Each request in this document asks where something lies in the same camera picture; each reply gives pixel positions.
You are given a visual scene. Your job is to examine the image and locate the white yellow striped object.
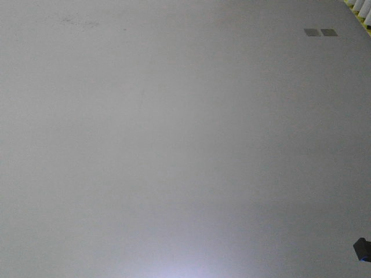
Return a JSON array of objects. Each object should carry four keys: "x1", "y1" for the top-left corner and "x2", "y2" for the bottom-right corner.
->
[{"x1": 344, "y1": 0, "x2": 370, "y2": 32}]

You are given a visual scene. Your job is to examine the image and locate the black robot part blue light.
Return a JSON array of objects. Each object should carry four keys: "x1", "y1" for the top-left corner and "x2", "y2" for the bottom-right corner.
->
[{"x1": 353, "y1": 237, "x2": 371, "y2": 262}]

